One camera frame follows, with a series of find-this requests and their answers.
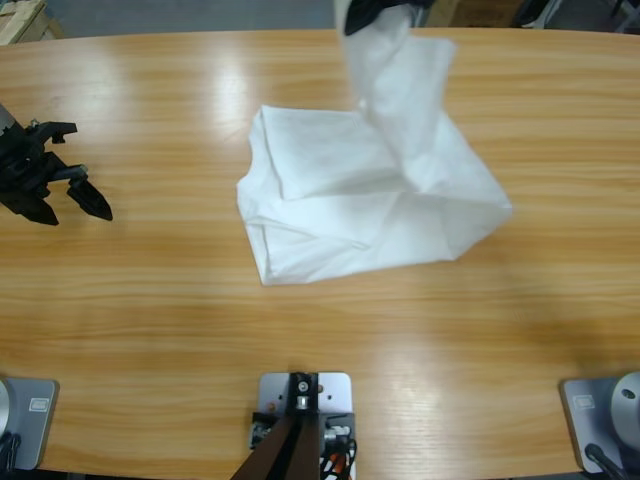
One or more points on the stacked wooden boards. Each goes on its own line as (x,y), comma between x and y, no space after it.
(20,20)

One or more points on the white mounting block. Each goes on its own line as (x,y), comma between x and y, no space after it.
(337,387)

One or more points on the grey metal stand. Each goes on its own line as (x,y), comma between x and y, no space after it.
(626,12)

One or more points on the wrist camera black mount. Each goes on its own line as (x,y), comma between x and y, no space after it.
(60,129)

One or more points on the silver metal clamp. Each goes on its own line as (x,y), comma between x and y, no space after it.
(337,434)
(257,432)

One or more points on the brown cardboard box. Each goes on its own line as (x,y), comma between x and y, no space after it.
(475,12)

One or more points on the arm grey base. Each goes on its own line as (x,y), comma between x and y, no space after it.
(30,425)
(585,425)

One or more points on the grey chair leg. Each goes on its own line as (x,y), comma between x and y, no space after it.
(547,12)

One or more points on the white t-shirt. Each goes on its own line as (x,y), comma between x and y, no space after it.
(360,210)

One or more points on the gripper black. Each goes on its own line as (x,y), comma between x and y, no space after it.
(30,167)

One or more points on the dark camera post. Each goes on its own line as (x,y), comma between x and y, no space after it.
(280,455)

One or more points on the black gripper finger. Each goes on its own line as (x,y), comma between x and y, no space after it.
(382,7)
(359,11)

